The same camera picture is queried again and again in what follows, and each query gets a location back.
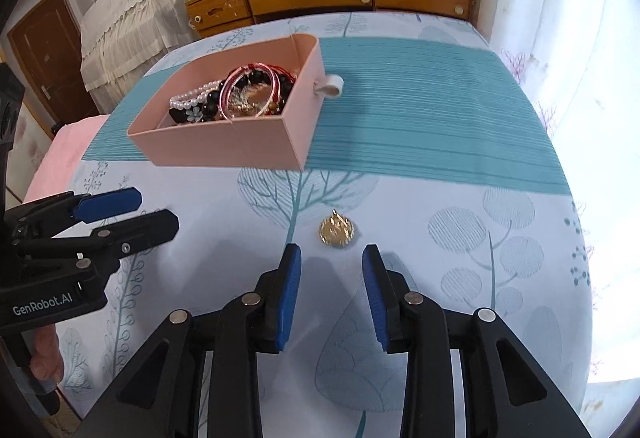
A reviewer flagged gold pendant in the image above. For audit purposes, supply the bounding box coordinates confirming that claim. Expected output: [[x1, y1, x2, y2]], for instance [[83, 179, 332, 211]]
[[319, 209, 355, 249]]

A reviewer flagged red cord bracelet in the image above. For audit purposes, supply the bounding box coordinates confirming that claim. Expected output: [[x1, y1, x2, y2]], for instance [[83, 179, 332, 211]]
[[220, 62, 297, 119]]

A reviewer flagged thin metal necklace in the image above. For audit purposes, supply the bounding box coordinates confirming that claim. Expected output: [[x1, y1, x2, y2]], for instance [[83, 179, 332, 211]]
[[227, 85, 286, 119]]

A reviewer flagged small-bead pearl bracelet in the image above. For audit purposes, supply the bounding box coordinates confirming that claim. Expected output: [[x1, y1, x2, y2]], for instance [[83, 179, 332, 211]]
[[170, 80, 223, 111]]

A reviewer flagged person's left hand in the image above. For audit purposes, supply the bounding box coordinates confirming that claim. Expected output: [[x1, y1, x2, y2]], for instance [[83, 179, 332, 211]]
[[29, 325, 63, 381]]

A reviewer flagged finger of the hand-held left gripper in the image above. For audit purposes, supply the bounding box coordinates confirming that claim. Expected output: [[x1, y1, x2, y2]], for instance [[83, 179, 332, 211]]
[[15, 209, 180, 276], [5, 187, 143, 243]]

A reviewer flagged white floral curtain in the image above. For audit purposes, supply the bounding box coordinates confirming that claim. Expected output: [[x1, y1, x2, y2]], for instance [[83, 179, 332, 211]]
[[475, 0, 640, 379]]

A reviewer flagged cream lace furniture cover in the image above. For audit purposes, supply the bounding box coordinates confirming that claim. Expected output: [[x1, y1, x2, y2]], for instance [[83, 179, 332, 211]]
[[80, 0, 221, 93]]

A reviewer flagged pink blanket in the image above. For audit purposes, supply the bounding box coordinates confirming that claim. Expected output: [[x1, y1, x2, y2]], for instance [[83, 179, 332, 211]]
[[22, 114, 111, 203]]

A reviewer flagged leaf-print bedsheet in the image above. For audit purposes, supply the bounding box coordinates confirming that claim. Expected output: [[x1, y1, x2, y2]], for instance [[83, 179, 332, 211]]
[[50, 12, 601, 438]]

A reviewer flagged pink cardboard box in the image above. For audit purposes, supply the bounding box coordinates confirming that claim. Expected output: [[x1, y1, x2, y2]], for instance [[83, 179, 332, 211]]
[[127, 34, 345, 169]]

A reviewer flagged brown wooden door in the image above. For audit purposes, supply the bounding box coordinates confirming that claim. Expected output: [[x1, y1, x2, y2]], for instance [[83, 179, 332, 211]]
[[6, 0, 101, 139]]

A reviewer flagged black bead bracelet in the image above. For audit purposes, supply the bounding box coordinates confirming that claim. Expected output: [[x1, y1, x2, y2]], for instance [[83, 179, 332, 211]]
[[170, 68, 297, 125]]

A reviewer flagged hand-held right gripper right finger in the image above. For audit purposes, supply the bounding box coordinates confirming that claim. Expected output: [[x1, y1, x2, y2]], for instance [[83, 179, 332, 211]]
[[361, 244, 593, 438]]

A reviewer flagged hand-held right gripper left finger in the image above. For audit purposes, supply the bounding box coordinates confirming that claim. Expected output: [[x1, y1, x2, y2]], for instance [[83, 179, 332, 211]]
[[85, 243, 303, 438]]

